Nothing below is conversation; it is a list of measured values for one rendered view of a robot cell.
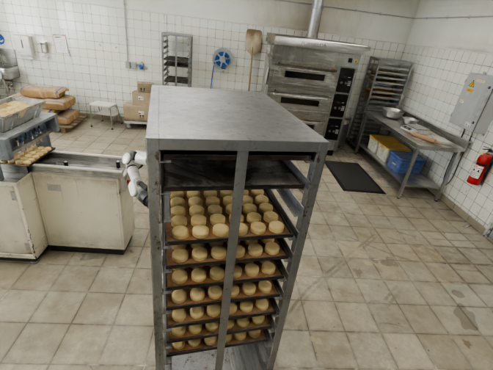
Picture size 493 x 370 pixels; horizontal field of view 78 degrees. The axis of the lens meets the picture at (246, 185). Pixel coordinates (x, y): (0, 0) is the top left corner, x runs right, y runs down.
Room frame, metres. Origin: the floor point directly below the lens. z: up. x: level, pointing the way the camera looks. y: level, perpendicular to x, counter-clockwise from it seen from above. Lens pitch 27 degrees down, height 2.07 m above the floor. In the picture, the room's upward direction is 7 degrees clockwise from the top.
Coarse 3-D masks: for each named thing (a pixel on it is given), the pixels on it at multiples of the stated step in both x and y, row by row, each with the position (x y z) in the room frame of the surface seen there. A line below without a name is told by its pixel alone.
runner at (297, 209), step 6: (282, 192) 0.93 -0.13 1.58; (288, 192) 0.91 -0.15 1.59; (282, 198) 0.89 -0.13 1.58; (288, 198) 0.90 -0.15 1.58; (294, 198) 0.87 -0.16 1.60; (288, 204) 0.86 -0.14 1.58; (294, 204) 0.86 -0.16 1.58; (300, 204) 0.82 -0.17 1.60; (294, 210) 0.82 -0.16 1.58; (300, 210) 0.81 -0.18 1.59; (294, 216) 0.79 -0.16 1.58; (300, 216) 0.80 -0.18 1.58
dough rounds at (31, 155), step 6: (30, 150) 2.37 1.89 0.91; (36, 150) 2.37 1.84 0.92; (42, 150) 2.39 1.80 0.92; (48, 150) 2.44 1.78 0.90; (18, 156) 2.22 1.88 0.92; (24, 156) 2.27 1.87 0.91; (30, 156) 2.26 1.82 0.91; (36, 156) 2.26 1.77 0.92; (0, 162) 2.12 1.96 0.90; (6, 162) 2.13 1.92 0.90; (12, 162) 2.13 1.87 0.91; (18, 162) 2.13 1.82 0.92; (24, 162) 2.13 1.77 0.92; (30, 162) 2.16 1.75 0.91
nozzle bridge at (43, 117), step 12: (36, 120) 2.41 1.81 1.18; (48, 120) 2.61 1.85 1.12; (0, 132) 2.07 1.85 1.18; (12, 132) 2.10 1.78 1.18; (24, 132) 2.18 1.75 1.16; (48, 132) 2.54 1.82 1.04; (0, 144) 1.95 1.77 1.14; (12, 144) 2.13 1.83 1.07; (24, 144) 2.20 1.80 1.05; (36, 144) 2.61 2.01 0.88; (48, 144) 2.62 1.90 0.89; (0, 156) 1.95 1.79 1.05; (12, 156) 1.99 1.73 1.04; (0, 168) 1.97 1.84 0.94; (0, 180) 1.94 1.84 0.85
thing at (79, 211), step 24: (120, 168) 2.40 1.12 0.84; (48, 192) 2.15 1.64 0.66; (72, 192) 2.17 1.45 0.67; (96, 192) 2.19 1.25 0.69; (120, 192) 2.23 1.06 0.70; (48, 216) 2.15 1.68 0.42; (72, 216) 2.17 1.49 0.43; (96, 216) 2.19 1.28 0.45; (120, 216) 2.21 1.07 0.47; (48, 240) 2.14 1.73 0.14; (72, 240) 2.16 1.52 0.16; (96, 240) 2.18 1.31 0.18; (120, 240) 2.20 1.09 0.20
